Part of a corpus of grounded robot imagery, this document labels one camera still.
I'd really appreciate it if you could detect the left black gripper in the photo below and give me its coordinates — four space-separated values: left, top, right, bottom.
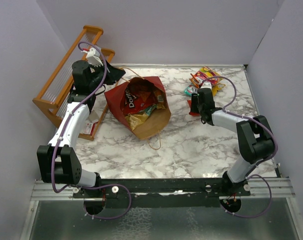
88 59 126 91

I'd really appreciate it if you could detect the teal Fox's mint candy bag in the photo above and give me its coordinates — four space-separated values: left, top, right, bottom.
184 85 198 96

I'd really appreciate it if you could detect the red snack packet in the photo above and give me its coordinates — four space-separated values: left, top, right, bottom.
187 100 200 117

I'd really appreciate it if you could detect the orange Fox's fruits candy bag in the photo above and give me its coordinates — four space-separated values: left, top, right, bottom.
189 66 222 88

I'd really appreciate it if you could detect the yellow snack packet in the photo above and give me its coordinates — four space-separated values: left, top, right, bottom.
211 83 226 96

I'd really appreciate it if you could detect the red paper bag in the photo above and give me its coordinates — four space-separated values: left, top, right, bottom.
104 72 171 140

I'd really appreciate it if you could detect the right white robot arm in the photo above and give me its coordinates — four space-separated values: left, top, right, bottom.
190 88 277 196

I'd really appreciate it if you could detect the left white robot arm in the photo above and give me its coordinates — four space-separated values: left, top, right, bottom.
36 60 126 198

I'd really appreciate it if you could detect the red Doritos chip bag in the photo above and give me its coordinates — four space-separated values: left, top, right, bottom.
121 84 157 116

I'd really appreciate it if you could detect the red white small box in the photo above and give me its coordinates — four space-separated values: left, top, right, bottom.
82 110 100 135

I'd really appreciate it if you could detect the orange wooden rack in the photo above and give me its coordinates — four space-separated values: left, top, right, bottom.
32 25 104 128

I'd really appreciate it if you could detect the gold snack packet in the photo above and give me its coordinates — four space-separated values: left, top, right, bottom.
125 112 149 131

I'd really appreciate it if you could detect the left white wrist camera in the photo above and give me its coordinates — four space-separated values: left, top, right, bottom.
81 47 104 67

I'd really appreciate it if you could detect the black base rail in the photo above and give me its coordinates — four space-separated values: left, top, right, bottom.
73 178 250 209

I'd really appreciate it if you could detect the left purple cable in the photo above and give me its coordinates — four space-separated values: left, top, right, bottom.
51 41 132 220

